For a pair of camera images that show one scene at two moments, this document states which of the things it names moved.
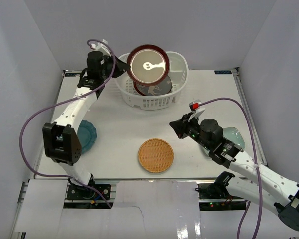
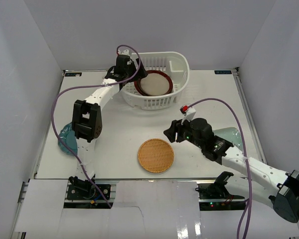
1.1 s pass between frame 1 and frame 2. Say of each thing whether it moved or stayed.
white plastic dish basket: stayed
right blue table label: stayed
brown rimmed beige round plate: moved
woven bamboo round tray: stayed
